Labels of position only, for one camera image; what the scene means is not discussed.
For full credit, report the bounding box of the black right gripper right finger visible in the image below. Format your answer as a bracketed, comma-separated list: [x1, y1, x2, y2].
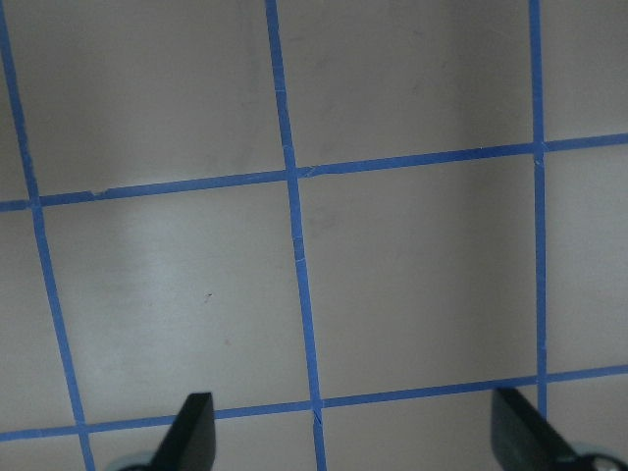
[491, 388, 584, 471]

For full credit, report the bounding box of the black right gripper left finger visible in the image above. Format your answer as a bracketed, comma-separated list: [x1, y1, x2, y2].
[149, 392, 216, 471]

